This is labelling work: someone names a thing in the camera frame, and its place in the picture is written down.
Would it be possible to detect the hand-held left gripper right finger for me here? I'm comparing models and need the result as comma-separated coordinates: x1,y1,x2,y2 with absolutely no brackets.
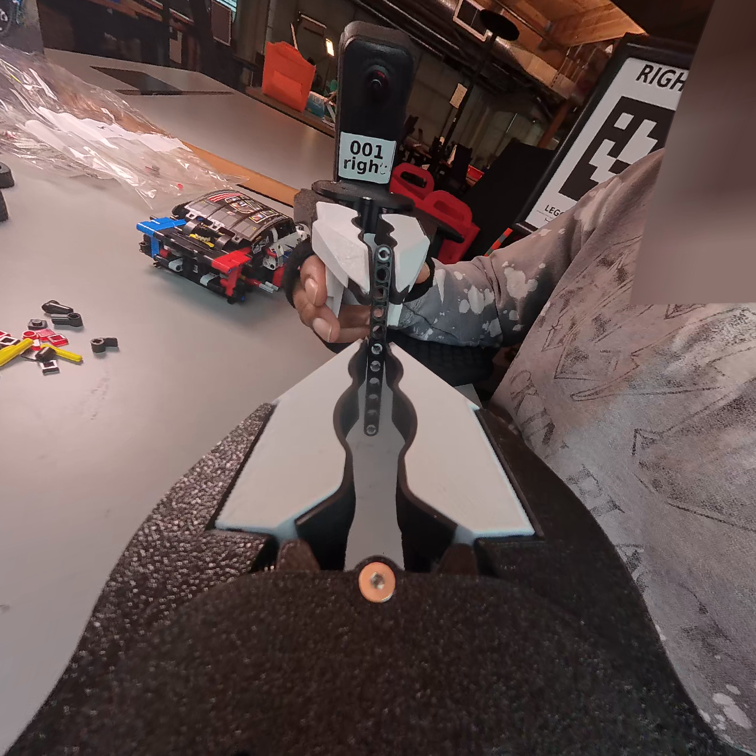
387,343,538,573

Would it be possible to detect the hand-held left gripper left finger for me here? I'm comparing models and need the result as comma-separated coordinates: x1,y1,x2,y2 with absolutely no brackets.
216,341,363,573

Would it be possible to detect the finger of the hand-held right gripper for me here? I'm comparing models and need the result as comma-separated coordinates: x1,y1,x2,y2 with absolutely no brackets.
311,201,376,324
384,213,431,306

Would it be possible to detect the black perforated brick beam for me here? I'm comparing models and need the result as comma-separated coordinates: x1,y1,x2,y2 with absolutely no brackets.
361,243,395,438

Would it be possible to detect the person's right forearm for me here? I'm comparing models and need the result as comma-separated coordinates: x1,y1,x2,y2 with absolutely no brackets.
398,148,668,349

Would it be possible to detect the grey desk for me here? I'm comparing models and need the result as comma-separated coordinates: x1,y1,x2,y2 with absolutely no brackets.
0,136,515,756

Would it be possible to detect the person's right hand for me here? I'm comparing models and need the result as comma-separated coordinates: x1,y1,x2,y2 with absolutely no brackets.
295,255,372,345

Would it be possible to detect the black office chair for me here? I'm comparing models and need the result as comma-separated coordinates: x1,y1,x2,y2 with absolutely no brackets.
422,215,469,244

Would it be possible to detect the red tote bag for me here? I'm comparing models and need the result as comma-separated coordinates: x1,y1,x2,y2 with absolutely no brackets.
390,163,435,202
422,190,480,261

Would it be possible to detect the orange bag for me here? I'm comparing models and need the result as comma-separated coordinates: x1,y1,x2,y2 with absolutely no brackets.
261,41,317,113

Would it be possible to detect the brick race car model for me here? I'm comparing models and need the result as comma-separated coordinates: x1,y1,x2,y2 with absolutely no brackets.
136,189,311,305

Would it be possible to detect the grey table with wooden edge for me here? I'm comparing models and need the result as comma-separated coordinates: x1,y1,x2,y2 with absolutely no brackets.
44,47,337,198

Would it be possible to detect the black patterned tag board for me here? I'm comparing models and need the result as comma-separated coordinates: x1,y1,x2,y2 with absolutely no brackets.
514,32,698,231

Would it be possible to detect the heap of clear plastic bags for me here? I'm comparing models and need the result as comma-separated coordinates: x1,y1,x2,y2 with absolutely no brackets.
0,44,249,198

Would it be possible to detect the pile of yellow red black parts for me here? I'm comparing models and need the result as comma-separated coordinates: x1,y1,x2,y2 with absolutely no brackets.
0,300,119,376

